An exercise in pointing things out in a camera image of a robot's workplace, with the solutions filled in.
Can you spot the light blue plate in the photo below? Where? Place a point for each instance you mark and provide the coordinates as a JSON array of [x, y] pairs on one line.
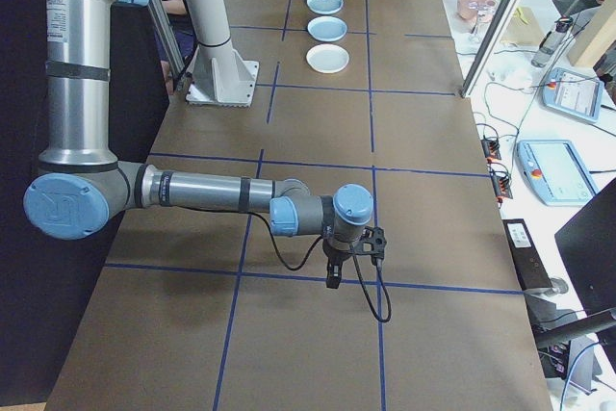
[[332, 6], [327, 29]]

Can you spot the white plate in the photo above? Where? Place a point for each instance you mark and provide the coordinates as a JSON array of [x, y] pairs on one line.
[[328, 59]]

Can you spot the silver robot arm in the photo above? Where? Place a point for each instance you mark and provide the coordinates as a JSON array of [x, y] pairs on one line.
[[77, 69]]

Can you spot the pink bowl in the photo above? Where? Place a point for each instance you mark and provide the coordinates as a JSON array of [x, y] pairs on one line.
[[468, 6]]

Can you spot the black orange connector box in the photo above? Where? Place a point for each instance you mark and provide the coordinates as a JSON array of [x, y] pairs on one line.
[[501, 184], [492, 147]]

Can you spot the black box with white label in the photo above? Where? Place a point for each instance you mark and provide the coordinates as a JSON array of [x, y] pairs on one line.
[[528, 259]]

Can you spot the wooden board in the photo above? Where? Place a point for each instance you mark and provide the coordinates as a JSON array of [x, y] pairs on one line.
[[522, 32]]

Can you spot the white crumpled tissue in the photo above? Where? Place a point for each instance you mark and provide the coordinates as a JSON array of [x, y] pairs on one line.
[[511, 75]]

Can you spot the clear water bottle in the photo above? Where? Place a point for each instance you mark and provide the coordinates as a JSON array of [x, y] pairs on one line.
[[548, 44]]

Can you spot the blue teach pendant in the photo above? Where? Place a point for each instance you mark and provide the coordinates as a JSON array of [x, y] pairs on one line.
[[553, 171], [572, 94]]

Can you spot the black monitor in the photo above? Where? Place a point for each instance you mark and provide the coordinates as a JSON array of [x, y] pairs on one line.
[[589, 247]]

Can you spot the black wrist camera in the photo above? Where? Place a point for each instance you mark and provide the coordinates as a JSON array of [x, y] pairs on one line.
[[373, 240]]

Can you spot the white post with base plate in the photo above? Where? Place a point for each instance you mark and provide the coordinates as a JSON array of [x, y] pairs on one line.
[[207, 7]]

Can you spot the aluminium frame bar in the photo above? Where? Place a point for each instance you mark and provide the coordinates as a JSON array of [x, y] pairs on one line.
[[163, 26]]

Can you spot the aluminium upright post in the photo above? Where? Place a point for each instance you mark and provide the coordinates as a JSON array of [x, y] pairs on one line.
[[500, 21]]

